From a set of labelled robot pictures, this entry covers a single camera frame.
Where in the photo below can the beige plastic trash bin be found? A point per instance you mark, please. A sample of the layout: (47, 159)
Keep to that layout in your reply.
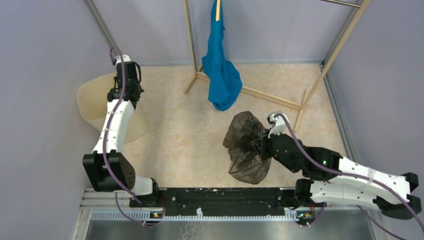
(92, 105)

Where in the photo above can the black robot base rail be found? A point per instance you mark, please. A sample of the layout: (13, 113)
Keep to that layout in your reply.
(227, 204)

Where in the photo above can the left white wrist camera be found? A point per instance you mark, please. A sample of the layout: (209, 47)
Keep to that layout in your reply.
(120, 59)

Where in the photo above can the blue hanging cloth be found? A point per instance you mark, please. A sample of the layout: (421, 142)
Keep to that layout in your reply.
(225, 82)

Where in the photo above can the wooden clothes rack frame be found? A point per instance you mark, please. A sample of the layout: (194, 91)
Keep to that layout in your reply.
(327, 63)

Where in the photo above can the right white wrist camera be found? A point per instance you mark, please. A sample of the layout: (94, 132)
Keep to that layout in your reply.
(277, 121)

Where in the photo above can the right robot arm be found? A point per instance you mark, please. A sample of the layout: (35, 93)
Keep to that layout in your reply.
(330, 177)

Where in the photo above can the aluminium enclosure post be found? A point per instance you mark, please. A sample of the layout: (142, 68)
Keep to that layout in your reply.
(99, 21)

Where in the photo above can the dark translucent trash bag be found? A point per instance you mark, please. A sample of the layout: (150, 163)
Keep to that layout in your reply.
(245, 163)

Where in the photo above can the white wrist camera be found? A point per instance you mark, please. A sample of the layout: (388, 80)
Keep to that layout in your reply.
(277, 121)
(120, 59)

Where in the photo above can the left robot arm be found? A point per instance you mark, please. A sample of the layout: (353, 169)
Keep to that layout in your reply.
(107, 168)

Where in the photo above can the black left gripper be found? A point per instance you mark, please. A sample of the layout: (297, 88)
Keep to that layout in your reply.
(137, 81)

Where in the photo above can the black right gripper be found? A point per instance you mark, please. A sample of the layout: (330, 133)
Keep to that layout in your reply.
(265, 142)

